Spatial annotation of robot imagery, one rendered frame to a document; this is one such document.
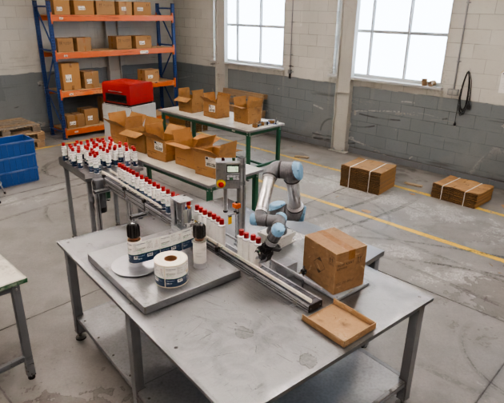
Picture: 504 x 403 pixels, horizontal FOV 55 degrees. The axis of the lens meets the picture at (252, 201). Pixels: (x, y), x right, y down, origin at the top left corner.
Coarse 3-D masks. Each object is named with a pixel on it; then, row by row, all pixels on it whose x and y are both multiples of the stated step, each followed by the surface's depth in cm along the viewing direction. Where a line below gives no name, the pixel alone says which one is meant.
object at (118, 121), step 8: (112, 112) 622; (120, 112) 630; (112, 120) 623; (120, 120) 631; (128, 120) 599; (136, 120) 608; (144, 120) 618; (112, 128) 619; (120, 128) 606; (128, 128) 603; (112, 136) 624; (120, 136) 612
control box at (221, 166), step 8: (216, 160) 322; (216, 168) 320; (224, 168) 320; (240, 168) 321; (216, 176) 322; (224, 176) 322; (240, 176) 323; (216, 184) 324; (224, 184) 324; (232, 184) 324; (240, 184) 325
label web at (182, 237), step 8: (184, 216) 349; (192, 216) 348; (176, 232) 313; (184, 232) 318; (192, 232) 323; (168, 240) 311; (176, 240) 315; (184, 240) 320; (192, 240) 325; (168, 248) 313; (176, 248) 317; (184, 248) 322
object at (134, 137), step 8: (152, 120) 601; (160, 120) 592; (136, 128) 602; (144, 128) 610; (128, 136) 571; (136, 136) 568; (144, 136) 572; (128, 144) 597; (136, 144) 587; (144, 144) 577; (144, 152) 581
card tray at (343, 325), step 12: (336, 300) 278; (324, 312) 272; (336, 312) 273; (348, 312) 273; (312, 324) 259; (324, 324) 262; (336, 324) 262; (348, 324) 262; (360, 324) 262; (372, 324) 257; (336, 336) 247; (348, 336) 253; (360, 336) 252
